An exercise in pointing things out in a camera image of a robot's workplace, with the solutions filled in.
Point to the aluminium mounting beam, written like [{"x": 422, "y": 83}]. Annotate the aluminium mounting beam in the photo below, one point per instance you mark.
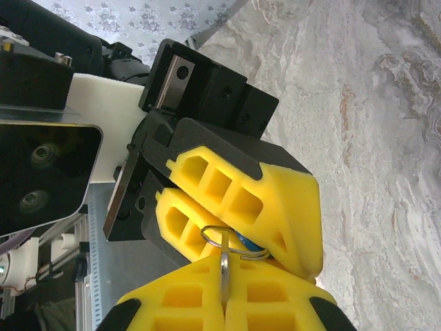
[{"x": 48, "y": 238}]

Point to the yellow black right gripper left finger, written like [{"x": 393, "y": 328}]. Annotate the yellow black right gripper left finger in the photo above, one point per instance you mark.
[{"x": 193, "y": 279}]

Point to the grey metal panel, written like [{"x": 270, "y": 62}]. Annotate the grey metal panel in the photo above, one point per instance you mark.
[{"x": 138, "y": 262}]

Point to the blue key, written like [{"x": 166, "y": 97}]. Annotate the blue key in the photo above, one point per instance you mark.
[{"x": 249, "y": 244}]

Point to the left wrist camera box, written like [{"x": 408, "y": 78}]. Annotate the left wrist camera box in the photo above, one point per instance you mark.
[{"x": 51, "y": 165}]

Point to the silver keyring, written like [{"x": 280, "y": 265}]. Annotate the silver keyring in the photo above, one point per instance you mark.
[{"x": 202, "y": 236}]

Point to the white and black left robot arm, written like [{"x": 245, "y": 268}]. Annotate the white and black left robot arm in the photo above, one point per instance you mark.
[{"x": 24, "y": 262}]

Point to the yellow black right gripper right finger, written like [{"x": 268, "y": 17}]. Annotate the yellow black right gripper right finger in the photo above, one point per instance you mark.
[{"x": 299, "y": 293}]

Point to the silver key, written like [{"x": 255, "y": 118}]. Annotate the silver key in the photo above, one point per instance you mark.
[{"x": 225, "y": 272}]

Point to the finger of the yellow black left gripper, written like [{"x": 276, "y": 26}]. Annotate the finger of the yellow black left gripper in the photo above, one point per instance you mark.
[
  {"x": 293, "y": 207},
  {"x": 161, "y": 220}
]

